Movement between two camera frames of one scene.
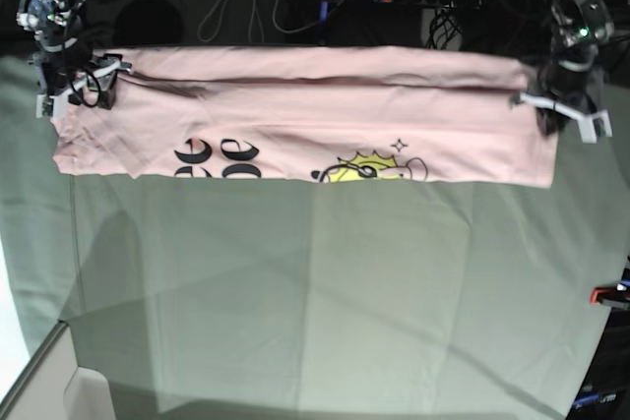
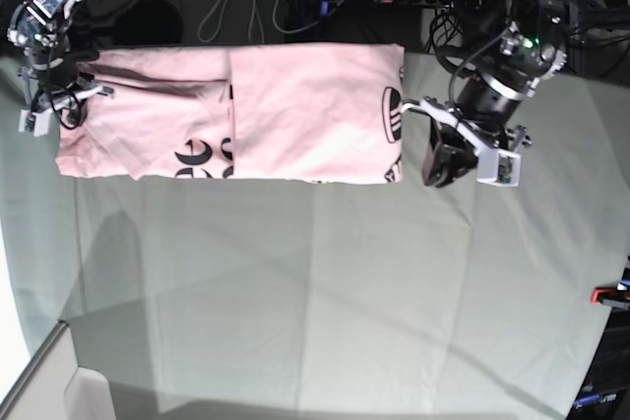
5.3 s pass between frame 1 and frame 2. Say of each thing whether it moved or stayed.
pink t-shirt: moved
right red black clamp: stayed
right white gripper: moved
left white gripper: moved
